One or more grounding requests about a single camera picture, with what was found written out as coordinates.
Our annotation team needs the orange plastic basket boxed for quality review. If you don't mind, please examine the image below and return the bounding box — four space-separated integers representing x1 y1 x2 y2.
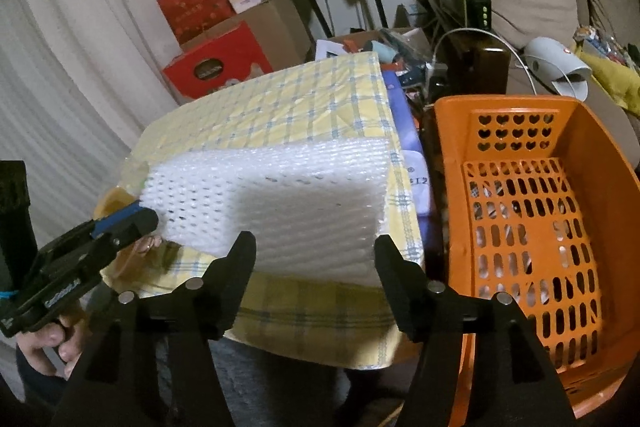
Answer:
432 94 640 427

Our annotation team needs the red gift box oval label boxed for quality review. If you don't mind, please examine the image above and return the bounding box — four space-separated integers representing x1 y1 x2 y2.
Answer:
162 21 273 105

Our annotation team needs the brown cardboard box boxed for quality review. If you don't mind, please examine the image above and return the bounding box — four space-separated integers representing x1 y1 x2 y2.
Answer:
180 0 313 72

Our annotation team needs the grey fabric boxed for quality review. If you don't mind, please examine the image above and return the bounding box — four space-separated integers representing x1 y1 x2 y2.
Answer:
207 337 351 427

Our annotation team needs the brown sofa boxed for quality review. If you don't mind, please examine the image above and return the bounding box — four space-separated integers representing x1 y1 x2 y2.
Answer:
402 0 640 168

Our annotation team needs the white cable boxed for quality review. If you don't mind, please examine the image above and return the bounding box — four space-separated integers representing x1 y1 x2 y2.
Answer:
432 27 546 95

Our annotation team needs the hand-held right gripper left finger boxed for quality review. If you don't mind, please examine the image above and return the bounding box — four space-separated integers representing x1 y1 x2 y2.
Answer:
50 231 257 427

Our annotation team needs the purple package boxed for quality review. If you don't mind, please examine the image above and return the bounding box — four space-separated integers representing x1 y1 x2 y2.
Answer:
382 69 436 258

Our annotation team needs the yellow checked tablecloth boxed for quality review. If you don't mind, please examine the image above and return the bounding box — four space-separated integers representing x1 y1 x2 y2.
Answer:
100 52 426 370

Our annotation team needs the white curtain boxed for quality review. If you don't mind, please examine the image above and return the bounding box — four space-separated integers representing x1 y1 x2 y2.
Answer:
0 0 261 403

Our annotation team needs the white foam net sheet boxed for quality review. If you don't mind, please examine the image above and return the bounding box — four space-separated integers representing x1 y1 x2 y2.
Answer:
141 138 392 287

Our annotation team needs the green black power station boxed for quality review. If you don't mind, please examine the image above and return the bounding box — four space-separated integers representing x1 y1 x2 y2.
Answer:
436 0 493 32

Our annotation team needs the white dome lamp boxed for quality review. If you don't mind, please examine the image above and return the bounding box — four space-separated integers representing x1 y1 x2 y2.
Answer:
522 37 593 100

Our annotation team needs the person's left forearm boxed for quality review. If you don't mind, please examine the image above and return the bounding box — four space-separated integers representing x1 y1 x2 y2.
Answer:
15 352 76 408

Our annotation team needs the yellow cloth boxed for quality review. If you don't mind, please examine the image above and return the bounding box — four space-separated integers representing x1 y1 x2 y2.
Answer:
575 44 640 118

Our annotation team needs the pile of snack packets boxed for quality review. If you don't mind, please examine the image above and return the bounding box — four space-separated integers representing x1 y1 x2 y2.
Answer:
572 24 640 68

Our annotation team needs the cardboard box of clutter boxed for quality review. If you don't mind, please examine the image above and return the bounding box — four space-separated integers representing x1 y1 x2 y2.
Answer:
315 27 431 72

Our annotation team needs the person's left hand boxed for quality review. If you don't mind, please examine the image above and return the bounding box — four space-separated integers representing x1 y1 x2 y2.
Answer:
17 302 88 378

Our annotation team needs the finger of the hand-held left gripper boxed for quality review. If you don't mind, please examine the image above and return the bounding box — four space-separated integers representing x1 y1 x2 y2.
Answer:
75 202 143 243
100 208 160 258

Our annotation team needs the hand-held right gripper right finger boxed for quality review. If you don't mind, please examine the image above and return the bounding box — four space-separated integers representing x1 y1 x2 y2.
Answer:
374 234 578 427

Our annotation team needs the dark wooden sofa armrest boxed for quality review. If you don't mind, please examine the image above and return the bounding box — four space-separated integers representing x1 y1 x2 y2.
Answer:
447 32 511 100

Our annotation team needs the red gift box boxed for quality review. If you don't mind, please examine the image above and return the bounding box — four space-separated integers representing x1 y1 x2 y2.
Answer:
156 0 236 48

